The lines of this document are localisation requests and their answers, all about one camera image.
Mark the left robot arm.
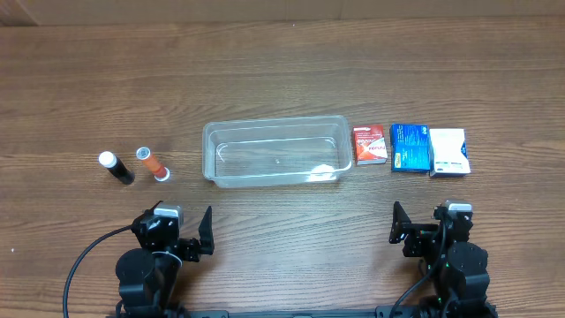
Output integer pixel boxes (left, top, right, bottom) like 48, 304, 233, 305
115, 201, 215, 317

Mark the black tube white cap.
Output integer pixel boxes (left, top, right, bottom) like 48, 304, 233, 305
98, 151, 135, 185

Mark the clear plastic container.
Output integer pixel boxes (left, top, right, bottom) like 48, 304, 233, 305
202, 115, 353, 188

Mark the orange tube white cap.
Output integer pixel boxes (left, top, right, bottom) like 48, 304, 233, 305
136, 147, 170, 182

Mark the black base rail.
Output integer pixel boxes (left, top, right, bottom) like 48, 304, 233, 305
184, 306, 392, 318

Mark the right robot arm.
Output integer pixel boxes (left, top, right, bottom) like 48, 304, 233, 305
377, 200, 498, 317

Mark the white medicine box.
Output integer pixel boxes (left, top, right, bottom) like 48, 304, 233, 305
429, 128, 471, 178

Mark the red medicine box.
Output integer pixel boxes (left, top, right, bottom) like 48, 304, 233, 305
352, 125, 388, 165

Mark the blue medicine box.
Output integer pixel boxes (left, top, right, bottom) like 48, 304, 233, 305
389, 124, 431, 173

